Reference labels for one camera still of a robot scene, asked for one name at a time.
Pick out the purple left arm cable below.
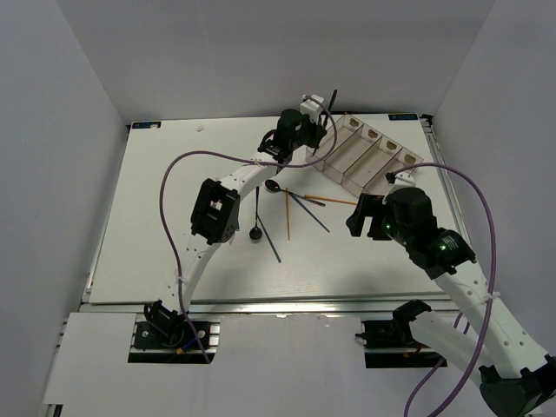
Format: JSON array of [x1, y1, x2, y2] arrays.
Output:
[[159, 93, 340, 361]]

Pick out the blue chopstick lower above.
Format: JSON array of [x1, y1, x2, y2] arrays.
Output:
[[255, 214, 281, 263]]

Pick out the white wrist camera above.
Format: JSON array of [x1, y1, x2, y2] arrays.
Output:
[[386, 172, 416, 192], [300, 95, 325, 123]]

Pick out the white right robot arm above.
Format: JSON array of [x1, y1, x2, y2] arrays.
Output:
[[346, 187, 555, 416]]

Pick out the aluminium table edge rail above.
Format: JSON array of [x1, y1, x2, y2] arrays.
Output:
[[80, 284, 494, 316]]

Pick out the black steak knife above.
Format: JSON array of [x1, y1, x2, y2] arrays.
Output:
[[313, 89, 338, 156]]

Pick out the black spoon near tray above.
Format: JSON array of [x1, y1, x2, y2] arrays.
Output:
[[264, 179, 302, 198]]

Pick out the blue corner marker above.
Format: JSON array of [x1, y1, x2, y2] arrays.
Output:
[[130, 121, 162, 129], [387, 113, 419, 122]]

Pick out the black spoon long handle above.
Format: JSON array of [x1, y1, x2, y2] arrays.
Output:
[[248, 186, 262, 243]]

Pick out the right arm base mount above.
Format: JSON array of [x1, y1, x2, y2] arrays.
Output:
[[355, 320, 443, 369]]

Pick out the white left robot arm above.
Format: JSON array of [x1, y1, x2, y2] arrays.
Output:
[[177, 107, 327, 313]]

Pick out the left blue corner marker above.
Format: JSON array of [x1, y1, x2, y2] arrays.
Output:
[[130, 121, 162, 129]]

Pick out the orange chopstick crosswise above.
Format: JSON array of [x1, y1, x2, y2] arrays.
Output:
[[304, 195, 357, 205]]

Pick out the orange chopstick upright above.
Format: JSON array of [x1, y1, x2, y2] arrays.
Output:
[[285, 189, 291, 241]]

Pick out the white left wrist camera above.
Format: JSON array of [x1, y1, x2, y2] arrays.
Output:
[[300, 95, 325, 123]]

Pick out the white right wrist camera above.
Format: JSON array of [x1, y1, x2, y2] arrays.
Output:
[[386, 172, 416, 192]]

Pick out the right blue corner marker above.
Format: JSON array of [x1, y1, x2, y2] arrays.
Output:
[[387, 113, 419, 122]]

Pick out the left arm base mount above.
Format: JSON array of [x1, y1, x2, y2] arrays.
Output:
[[128, 301, 217, 365]]

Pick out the smoky clear divided organizer tray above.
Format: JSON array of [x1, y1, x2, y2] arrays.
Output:
[[305, 114, 424, 196]]

